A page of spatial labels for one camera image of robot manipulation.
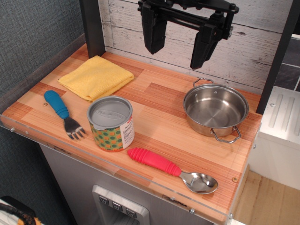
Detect dark vertical post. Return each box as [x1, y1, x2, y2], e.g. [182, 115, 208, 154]
[79, 0, 105, 58]
[256, 0, 300, 115]

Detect grey toy fridge cabinet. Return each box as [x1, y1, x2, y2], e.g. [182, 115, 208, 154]
[41, 145, 211, 225]

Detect toy can with grey lid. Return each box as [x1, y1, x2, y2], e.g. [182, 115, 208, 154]
[87, 96, 135, 152]

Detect yellow orange folded towel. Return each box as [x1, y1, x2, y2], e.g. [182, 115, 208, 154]
[58, 56, 134, 102]

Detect black orange object corner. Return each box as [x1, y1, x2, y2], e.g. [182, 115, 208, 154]
[0, 196, 43, 225]

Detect blue handled fork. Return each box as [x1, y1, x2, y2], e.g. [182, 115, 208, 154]
[44, 90, 85, 140]

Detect stainless steel pot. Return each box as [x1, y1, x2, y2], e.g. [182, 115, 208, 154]
[183, 78, 249, 144]

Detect dark vertical post right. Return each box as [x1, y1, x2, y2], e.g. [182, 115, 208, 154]
[256, 0, 300, 115]

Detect white toy sink unit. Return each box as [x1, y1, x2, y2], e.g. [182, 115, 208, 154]
[247, 34, 300, 179]

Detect red handled spoon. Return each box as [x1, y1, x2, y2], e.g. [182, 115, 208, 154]
[127, 148, 218, 195]

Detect dark vertical post left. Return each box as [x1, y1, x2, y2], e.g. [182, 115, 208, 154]
[79, 0, 105, 58]

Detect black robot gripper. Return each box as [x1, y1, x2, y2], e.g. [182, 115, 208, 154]
[138, 0, 240, 69]

